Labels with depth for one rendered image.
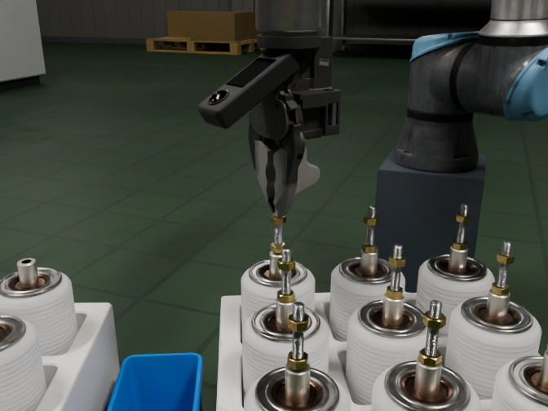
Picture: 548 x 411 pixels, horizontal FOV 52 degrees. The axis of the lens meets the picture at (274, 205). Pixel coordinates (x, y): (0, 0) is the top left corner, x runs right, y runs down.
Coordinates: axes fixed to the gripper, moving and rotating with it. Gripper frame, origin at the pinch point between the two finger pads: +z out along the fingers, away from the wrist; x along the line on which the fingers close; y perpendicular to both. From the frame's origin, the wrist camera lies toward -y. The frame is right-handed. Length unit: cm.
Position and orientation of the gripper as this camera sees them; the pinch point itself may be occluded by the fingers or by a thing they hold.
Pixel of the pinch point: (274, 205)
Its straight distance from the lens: 68.8
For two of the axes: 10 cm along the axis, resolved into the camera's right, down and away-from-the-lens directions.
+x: -5.9, -2.8, 7.6
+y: 8.1, -2.0, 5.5
